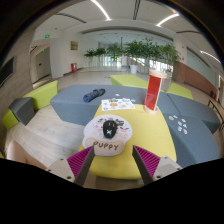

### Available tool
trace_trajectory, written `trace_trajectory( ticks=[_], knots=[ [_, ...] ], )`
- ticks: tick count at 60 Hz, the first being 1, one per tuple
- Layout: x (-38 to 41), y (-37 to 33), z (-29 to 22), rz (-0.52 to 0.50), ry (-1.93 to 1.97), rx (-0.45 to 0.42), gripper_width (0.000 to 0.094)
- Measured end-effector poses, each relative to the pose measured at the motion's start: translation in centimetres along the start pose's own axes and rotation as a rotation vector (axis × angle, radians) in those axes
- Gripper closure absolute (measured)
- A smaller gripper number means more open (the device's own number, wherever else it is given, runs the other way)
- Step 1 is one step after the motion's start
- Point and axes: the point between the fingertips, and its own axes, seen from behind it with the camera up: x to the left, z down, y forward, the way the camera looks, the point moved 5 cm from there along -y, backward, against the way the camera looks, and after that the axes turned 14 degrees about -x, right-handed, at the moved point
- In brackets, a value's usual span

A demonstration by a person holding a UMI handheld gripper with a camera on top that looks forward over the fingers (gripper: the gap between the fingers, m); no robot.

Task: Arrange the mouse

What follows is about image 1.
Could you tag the long grey upholstered bench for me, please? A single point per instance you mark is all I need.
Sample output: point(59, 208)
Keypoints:
point(66, 103)

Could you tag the group of ceiling strip lights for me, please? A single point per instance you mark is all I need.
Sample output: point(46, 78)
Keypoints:
point(100, 8)

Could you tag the framed wall plaque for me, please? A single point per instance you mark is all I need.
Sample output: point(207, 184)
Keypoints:
point(74, 45)

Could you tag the red fire extinguisher box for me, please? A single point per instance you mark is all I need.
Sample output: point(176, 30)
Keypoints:
point(73, 67)

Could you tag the large grey upholstered bench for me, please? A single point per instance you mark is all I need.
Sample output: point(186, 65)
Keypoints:
point(196, 146)

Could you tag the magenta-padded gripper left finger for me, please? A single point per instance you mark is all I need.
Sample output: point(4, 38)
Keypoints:
point(60, 168)

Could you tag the black computer mouse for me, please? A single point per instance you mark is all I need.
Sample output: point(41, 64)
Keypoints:
point(110, 128)

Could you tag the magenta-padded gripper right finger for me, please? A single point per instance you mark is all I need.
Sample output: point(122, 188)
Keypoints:
point(166, 166)

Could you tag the dark grey stool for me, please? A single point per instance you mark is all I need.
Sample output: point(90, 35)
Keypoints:
point(23, 110)

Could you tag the lime green corner seat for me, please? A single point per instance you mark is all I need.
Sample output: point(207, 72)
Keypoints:
point(43, 95)

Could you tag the black wall screen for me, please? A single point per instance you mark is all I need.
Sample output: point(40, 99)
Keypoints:
point(6, 71)

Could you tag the green exit sign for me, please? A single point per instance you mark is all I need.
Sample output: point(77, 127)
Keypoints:
point(47, 36)

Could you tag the wooden slat bench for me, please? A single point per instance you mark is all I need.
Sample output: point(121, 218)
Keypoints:
point(218, 108)

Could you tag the red lantern with wooden ends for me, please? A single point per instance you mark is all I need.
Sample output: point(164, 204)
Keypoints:
point(153, 93)

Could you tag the group of small stickers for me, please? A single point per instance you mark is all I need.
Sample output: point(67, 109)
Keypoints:
point(180, 123)
point(125, 99)

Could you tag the white puppy print mouse pad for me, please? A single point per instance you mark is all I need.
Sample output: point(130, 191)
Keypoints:
point(125, 133)

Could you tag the white sticker sheet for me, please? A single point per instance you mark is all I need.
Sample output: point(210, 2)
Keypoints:
point(118, 105)

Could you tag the lime green upholstered bench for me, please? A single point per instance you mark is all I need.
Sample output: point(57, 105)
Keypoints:
point(178, 90)
point(128, 80)

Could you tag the group of potted green plants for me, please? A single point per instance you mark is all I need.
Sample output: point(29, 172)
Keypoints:
point(136, 50)

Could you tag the beige stool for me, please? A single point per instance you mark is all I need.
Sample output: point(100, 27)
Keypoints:
point(23, 153)

